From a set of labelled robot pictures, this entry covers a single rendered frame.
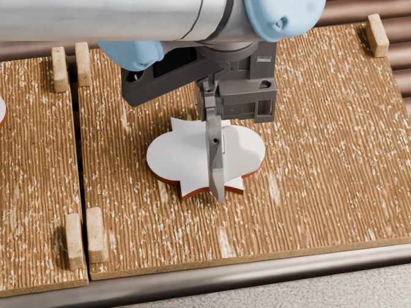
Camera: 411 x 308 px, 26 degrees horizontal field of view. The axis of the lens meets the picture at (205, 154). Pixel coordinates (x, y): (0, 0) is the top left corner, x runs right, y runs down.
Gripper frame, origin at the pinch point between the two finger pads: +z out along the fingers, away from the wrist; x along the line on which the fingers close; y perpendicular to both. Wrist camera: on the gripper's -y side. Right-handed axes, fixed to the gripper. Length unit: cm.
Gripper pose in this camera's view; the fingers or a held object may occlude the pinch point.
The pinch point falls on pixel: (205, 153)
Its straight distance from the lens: 106.7
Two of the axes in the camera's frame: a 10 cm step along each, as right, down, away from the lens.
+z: 0.0, 6.3, 7.8
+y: 9.9, -1.0, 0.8
